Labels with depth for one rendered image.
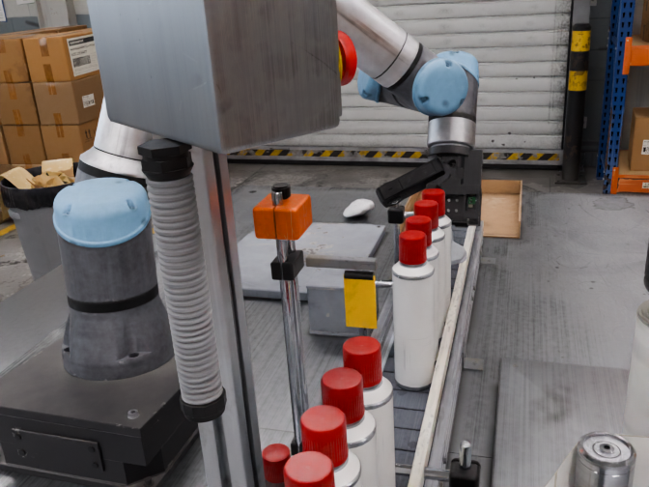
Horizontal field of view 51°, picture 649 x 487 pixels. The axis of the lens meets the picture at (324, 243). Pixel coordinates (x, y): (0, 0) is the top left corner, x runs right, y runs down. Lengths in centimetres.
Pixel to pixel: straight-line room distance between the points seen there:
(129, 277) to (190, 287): 41
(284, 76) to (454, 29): 449
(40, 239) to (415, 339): 251
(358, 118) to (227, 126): 472
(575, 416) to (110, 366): 57
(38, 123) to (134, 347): 362
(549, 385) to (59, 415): 60
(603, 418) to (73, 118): 378
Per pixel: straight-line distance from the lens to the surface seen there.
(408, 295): 82
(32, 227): 319
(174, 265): 47
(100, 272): 87
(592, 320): 119
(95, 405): 86
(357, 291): 63
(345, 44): 47
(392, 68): 91
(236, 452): 69
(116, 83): 52
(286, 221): 59
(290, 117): 43
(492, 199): 173
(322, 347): 109
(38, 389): 92
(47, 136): 444
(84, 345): 91
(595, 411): 88
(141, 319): 90
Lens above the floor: 138
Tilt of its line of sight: 22 degrees down
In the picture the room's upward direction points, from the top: 4 degrees counter-clockwise
